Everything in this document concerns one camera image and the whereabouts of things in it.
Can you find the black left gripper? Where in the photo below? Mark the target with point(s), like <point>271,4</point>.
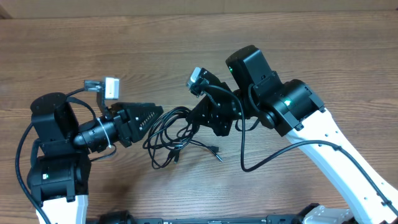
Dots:
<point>127,126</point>

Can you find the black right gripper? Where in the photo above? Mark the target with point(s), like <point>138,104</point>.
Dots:
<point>212,114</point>

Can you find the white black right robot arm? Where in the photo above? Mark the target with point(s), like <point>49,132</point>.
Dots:
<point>297,113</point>

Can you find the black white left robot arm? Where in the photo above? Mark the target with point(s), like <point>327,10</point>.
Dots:
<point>60,162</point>

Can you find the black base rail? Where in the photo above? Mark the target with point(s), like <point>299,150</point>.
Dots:
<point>230,219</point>

